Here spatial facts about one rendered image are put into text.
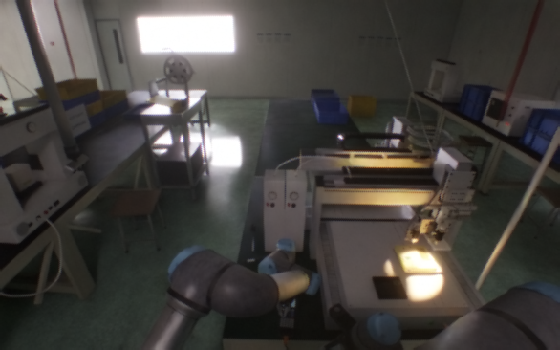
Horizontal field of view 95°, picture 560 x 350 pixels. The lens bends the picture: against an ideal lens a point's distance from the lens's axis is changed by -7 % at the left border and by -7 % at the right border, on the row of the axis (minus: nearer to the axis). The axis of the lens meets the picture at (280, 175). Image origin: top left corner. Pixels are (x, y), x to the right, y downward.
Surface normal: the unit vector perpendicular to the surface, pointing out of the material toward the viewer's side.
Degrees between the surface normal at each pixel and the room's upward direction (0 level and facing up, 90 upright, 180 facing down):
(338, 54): 90
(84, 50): 90
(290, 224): 90
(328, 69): 90
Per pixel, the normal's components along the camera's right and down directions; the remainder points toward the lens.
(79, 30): -0.02, 0.47
